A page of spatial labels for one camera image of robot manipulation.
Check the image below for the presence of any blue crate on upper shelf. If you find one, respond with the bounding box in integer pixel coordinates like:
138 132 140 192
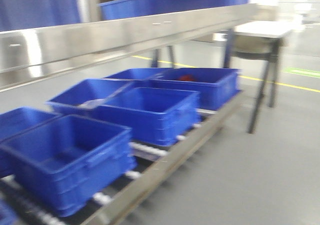
99 0 249 20

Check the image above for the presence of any far blue crate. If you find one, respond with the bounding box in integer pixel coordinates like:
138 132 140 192
151 67 240 111

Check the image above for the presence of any blue crate rear middle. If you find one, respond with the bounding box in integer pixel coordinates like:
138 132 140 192
46 78 134 116

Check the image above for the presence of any front blue crate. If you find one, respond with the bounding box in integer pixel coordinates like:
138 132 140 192
1 115 137 217

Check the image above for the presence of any grey table with black legs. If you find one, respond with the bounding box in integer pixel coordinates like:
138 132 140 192
222 20 293 134

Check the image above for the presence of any steel roller rack rail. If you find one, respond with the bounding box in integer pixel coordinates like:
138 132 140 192
0 3 258 91

